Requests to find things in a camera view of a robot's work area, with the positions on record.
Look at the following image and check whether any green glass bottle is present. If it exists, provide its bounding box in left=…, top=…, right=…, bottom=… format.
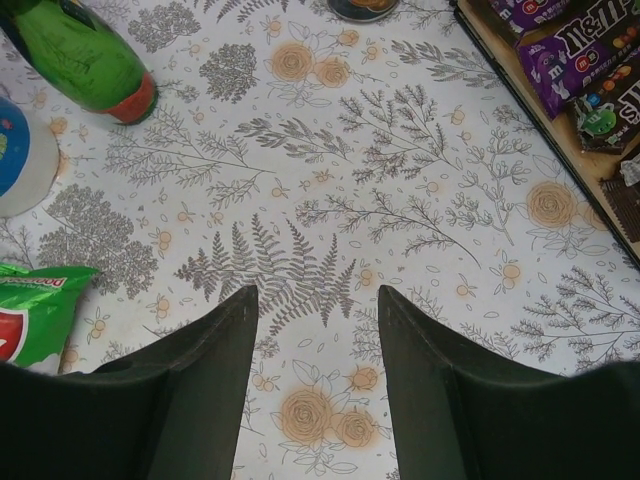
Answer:
left=1, top=1, right=158, bottom=125

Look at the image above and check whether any dark tin can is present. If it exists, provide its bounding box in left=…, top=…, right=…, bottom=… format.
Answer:
left=327, top=0, right=399, bottom=23

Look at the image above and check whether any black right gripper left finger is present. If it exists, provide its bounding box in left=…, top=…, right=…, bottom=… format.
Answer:
left=1, top=286, right=258, bottom=479

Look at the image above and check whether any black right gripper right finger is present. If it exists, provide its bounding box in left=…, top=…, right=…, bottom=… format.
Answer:
left=378, top=286, right=639, bottom=479

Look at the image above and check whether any purple m&m bag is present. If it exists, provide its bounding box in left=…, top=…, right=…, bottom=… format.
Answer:
left=489, top=0, right=569, bottom=35
left=518, top=0, right=639, bottom=119
left=573, top=59, right=639, bottom=154
left=600, top=155, right=639, bottom=243

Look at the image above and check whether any green Chuba chips bag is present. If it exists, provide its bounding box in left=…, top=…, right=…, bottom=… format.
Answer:
left=1, top=264, right=98, bottom=375

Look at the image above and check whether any purple M&M bag front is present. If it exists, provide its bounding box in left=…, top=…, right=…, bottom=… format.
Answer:
left=489, top=0, right=569, bottom=35

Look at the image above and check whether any black wire wooden shelf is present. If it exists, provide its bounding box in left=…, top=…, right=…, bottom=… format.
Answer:
left=452, top=1, right=639, bottom=266

